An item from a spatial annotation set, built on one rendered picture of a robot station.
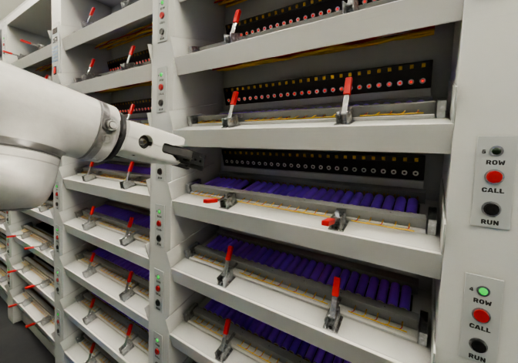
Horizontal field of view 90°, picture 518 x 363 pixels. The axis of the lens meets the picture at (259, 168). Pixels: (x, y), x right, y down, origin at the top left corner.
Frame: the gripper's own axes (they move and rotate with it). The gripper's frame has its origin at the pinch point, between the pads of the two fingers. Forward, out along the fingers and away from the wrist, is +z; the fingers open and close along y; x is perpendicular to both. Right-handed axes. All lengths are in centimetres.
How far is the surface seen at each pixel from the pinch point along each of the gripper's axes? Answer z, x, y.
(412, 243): 15.4, 7.8, -37.5
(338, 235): 14.2, 8.9, -26.3
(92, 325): 28, 64, 67
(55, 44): -1, -44, 94
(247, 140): 10.6, -7.3, -4.8
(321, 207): 18.0, 4.4, -21.0
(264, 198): 17.7, 4.5, -7.3
